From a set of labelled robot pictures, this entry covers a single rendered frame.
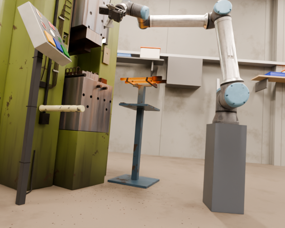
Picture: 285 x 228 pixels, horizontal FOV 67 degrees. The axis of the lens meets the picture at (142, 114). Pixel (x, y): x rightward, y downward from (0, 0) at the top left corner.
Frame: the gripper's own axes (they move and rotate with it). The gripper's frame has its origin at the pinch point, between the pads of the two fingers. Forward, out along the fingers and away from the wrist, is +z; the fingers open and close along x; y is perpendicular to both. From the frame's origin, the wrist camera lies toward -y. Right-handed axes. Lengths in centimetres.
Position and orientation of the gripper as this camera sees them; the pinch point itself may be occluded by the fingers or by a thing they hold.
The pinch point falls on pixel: (104, 16)
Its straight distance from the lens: 151.9
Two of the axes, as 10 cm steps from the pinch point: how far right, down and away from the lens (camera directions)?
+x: -2.4, 7.2, 6.5
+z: -3.0, 5.8, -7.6
